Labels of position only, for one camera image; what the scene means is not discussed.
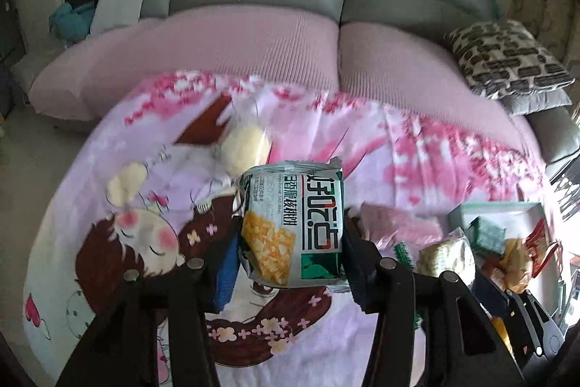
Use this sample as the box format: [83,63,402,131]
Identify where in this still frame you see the yellow biscuit snack packet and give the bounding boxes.
[482,239,533,294]

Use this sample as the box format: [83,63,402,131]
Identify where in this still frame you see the grey green biscuit packet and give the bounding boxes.
[239,157,344,289]

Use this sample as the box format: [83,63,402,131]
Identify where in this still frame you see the clear packet green-edged round cake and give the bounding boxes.
[394,228,476,286]

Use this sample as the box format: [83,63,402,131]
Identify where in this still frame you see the red star-shaped snack packet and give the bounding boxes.
[525,218,559,278]

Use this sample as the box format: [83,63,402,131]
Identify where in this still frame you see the green snack packet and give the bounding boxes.
[466,216,505,256]

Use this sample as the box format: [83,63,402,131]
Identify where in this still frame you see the teal rimmed white tray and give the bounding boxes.
[446,201,570,318]

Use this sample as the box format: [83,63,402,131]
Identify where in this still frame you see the pink snack packet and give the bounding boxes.
[360,202,443,251]

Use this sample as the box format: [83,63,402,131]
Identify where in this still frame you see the pink floral cartoon blanket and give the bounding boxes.
[22,71,548,386]

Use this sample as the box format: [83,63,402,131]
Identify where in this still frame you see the clear wrapped round bun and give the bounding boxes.
[214,118,271,178]

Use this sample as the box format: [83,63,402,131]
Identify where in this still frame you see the grey pillow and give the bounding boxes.
[500,88,572,116]

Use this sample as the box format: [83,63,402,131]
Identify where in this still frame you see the black white patterned pillow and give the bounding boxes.
[444,20,575,100]

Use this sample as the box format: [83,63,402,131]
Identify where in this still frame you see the teal cloth bundle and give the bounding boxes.
[48,2,95,45]

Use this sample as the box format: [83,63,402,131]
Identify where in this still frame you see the patterned beige curtain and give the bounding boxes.
[507,0,579,68]

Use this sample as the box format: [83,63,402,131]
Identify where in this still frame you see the grey sofa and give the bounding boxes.
[25,0,579,175]

